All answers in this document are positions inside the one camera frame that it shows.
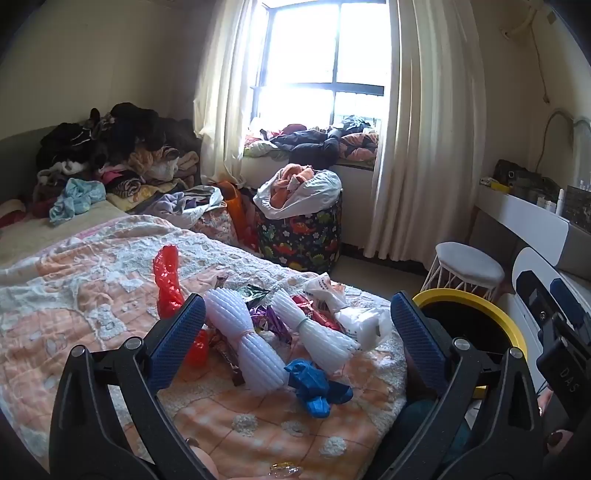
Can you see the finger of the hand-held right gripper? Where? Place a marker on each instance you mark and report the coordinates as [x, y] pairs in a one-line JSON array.
[[531, 288], [563, 295]]

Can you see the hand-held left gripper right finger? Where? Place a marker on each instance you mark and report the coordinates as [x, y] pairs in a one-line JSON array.
[[415, 337]]

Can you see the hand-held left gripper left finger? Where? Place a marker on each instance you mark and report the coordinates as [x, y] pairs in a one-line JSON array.
[[178, 337]]

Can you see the white printed plastic bag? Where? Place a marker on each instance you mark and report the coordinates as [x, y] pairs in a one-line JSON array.
[[364, 323]]

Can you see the red plastic bag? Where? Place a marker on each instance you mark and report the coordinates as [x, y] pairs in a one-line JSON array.
[[168, 281]]

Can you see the yellow-rimmed black trash bin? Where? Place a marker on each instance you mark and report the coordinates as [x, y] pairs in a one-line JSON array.
[[461, 295]]

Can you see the purple foil wrapper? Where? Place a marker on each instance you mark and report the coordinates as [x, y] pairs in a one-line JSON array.
[[270, 321]]

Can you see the person's right hand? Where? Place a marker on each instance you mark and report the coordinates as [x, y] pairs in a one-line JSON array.
[[554, 434]]

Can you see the person's left hand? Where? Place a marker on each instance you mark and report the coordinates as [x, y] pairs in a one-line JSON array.
[[203, 464]]

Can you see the white drawer cabinet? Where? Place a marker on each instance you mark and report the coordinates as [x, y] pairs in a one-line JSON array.
[[521, 318]]

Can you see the brown snack wrapper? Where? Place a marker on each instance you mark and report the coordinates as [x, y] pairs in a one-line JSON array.
[[226, 355]]

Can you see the white round stool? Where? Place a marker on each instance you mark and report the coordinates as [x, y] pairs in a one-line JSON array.
[[468, 261]]

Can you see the white dressing table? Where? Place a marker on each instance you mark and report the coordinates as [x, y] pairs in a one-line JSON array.
[[521, 217]]

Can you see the green foil wrapper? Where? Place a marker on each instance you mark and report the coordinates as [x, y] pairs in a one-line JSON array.
[[254, 293]]

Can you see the white bottle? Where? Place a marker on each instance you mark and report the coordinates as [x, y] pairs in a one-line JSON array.
[[561, 203]]

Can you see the pink and white blanket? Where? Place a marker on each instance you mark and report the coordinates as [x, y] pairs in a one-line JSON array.
[[92, 300]]

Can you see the dark clear cosmetics organizer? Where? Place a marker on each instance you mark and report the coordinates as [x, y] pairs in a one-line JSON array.
[[577, 203]]

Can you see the red snack wrapper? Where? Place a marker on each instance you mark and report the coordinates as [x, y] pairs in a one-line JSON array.
[[321, 318]]

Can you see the blue plastic bag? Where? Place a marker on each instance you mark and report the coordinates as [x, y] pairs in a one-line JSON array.
[[318, 383]]

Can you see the yellow box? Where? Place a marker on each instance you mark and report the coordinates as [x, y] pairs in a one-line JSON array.
[[498, 186]]

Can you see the olive green bag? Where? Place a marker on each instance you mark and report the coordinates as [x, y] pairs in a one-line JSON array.
[[521, 177]]

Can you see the pink floral pillow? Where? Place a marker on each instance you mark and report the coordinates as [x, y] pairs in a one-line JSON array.
[[217, 228]]

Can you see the lavender and white garment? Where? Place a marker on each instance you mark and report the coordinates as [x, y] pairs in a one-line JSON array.
[[180, 203]]

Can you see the dinosaur print laundry bag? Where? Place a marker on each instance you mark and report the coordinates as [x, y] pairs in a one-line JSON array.
[[300, 240]]

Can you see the beige bed sheet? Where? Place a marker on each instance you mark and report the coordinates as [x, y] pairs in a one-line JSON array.
[[46, 235]]

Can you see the light blue garment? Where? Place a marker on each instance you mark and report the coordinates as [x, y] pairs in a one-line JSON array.
[[76, 198]]

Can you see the clear candy wrapper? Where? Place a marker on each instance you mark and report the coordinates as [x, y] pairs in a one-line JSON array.
[[286, 470]]

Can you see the white bag of orange clothes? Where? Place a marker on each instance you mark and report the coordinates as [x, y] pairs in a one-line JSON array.
[[318, 189]]

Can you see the cream curtain by dressing table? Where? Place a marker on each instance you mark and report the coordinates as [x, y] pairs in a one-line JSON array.
[[425, 138]]

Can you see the red cloth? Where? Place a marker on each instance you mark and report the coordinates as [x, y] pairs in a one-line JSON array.
[[11, 214]]

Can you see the pile of dark clothes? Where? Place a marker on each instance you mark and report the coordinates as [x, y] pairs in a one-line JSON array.
[[129, 134]]

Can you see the clothes heap on windowsill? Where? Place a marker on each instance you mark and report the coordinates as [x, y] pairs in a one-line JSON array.
[[314, 141]]

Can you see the grey bed headboard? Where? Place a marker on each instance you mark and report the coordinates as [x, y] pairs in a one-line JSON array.
[[18, 157]]

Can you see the cream curtain by bed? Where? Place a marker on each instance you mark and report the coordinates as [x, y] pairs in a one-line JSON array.
[[226, 92]]

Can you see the window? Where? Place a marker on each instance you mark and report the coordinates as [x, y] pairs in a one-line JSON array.
[[323, 46]]

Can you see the wavy frame mirror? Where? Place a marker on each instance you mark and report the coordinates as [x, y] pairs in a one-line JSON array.
[[582, 152]]

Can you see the white wall pipe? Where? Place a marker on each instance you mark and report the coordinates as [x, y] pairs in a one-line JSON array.
[[519, 23]]

